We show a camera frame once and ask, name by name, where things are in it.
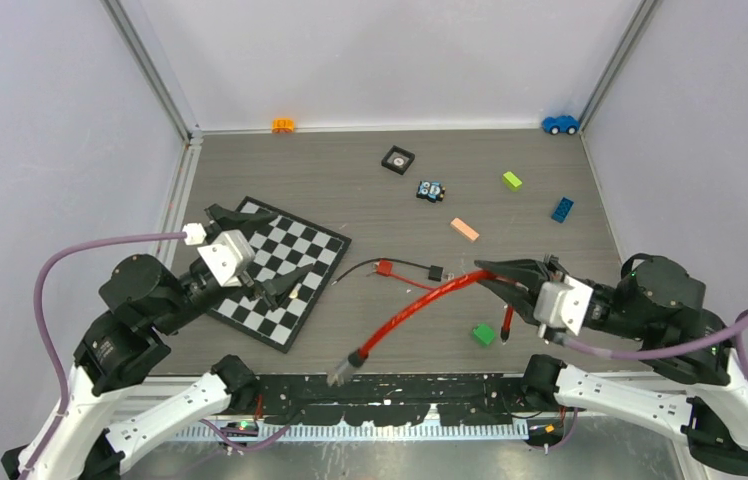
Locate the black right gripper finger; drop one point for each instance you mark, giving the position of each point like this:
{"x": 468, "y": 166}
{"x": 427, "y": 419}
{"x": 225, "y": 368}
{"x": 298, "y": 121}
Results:
{"x": 522, "y": 271}
{"x": 516, "y": 291}

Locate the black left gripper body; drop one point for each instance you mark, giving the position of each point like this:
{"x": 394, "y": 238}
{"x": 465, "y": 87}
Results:
{"x": 199, "y": 281}

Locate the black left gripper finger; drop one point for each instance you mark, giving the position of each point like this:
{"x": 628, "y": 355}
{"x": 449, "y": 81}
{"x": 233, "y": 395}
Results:
{"x": 275, "y": 291}
{"x": 222, "y": 219}

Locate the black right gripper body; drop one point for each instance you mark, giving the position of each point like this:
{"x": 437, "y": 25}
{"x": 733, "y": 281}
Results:
{"x": 600, "y": 308}

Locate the red cable lock chrome cylinder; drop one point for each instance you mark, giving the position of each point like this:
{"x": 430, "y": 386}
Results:
{"x": 347, "y": 368}

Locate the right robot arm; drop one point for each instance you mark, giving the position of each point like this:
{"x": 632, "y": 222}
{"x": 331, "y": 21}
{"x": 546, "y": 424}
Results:
{"x": 655, "y": 315}

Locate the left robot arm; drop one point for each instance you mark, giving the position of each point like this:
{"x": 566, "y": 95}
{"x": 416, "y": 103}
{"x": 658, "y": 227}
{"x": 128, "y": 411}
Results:
{"x": 145, "y": 302}

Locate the black white checkerboard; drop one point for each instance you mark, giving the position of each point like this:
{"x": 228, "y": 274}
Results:
{"x": 289, "y": 242}

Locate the dark green cube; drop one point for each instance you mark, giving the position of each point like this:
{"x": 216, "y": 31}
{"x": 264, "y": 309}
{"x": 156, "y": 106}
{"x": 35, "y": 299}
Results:
{"x": 483, "y": 334}

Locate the blue lego brick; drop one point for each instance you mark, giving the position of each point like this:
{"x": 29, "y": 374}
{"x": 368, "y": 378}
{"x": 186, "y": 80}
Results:
{"x": 562, "y": 210}

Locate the pink eraser block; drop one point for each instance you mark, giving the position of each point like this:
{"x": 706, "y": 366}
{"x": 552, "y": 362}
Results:
{"x": 464, "y": 229}

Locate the lime green block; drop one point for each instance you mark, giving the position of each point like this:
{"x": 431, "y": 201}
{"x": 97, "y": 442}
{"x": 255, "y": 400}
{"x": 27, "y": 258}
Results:
{"x": 512, "y": 181}

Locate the orange toy car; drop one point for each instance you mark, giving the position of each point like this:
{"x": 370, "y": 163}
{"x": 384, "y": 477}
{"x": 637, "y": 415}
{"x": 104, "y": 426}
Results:
{"x": 283, "y": 126}

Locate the blue owl toy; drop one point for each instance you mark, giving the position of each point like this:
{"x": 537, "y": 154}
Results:
{"x": 431, "y": 191}

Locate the blue toy car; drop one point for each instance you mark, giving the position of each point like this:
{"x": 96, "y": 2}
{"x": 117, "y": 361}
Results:
{"x": 555, "y": 125}

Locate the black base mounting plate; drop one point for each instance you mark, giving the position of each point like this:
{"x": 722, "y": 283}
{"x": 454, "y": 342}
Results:
{"x": 461, "y": 399}

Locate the black square framed box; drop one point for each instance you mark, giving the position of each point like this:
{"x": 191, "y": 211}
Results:
{"x": 398, "y": 160}

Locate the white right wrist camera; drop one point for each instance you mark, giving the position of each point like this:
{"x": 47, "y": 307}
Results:
{"x": 562, "y": 305}

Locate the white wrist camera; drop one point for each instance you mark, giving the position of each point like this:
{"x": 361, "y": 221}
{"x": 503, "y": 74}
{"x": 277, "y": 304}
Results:
{"x": 228, "y": 258}
{"x": 562, "y": 305}

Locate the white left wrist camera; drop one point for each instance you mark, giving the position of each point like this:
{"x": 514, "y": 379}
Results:
{"x": 228, "y": 258}

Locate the small black cable padlock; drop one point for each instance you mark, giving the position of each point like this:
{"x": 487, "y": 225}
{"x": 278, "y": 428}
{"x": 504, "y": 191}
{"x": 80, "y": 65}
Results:
{"x": 385, "y": 267}

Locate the small red cable padlock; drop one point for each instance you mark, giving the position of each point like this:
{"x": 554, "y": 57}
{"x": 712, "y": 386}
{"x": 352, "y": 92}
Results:
{"x": 416, "y": 275}

